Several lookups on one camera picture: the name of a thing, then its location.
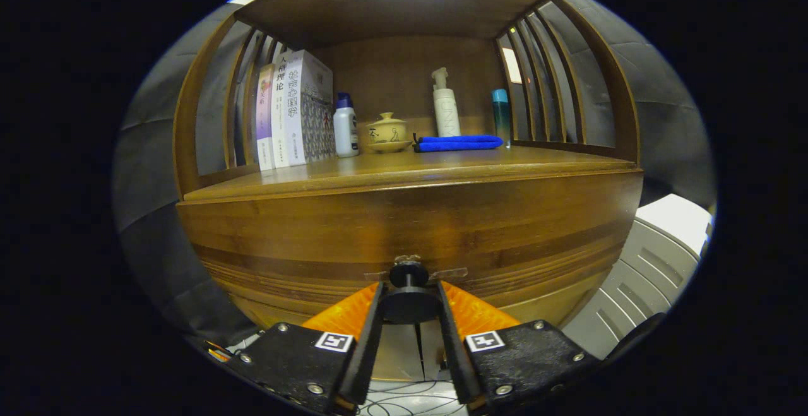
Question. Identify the wooden cabinet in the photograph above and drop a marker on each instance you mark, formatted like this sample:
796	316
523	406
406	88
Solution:
404	75

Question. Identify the wooden drawer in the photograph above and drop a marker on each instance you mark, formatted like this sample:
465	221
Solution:
315	233

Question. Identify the yellow lidded teacup with saucer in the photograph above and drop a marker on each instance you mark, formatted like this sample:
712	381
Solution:
388	132

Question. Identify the black backdrop cloth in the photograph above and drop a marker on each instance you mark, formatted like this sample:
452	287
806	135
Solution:
151	151

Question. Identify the purple spine book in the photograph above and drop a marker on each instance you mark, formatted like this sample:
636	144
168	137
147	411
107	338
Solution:
265	125

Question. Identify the black drawer knob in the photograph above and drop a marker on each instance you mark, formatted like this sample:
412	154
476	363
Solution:
409	274

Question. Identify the wooden countertop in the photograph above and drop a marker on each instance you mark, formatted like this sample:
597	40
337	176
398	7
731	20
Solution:
442	170

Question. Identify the white bottle blue cap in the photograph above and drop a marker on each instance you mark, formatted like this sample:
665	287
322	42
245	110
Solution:
345	132

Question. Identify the white pump bottle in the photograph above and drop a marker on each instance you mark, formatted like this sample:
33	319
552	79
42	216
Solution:
447	113

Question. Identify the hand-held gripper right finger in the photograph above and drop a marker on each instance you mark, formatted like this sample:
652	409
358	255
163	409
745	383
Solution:
451	346

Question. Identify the blue folded cloth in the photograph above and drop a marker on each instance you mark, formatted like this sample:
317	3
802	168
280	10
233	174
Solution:
457	143

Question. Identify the clear bottle blue cap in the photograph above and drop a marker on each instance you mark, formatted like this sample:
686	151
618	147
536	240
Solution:
500	116

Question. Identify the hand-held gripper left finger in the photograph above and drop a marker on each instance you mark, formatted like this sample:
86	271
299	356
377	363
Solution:
369	346

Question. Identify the white grey appliance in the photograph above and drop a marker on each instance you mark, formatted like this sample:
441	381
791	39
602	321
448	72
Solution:
656	252

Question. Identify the white patterned cover book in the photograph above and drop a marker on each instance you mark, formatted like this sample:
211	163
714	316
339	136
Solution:
312	113

